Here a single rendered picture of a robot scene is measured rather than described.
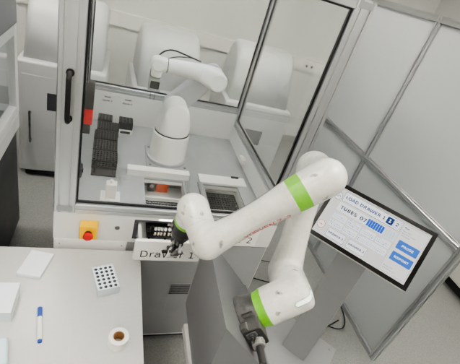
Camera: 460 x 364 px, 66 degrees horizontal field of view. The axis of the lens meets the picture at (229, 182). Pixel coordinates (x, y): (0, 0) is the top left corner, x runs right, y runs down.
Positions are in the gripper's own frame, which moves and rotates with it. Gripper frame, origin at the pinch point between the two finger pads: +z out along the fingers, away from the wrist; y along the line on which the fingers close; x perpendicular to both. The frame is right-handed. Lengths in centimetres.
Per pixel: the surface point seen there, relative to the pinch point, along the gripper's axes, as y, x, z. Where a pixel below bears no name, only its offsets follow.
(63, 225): -15.6, -43.0, 11.1
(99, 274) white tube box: 5.0, -27.1, 11.8
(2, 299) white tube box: 17, -58, 6
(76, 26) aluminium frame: -43, -42, -65
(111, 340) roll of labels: 32.7, -21.2, 1.3
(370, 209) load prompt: -18, 95, -18
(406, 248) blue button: 3, 107, -19
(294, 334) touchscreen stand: 18, 91, 71
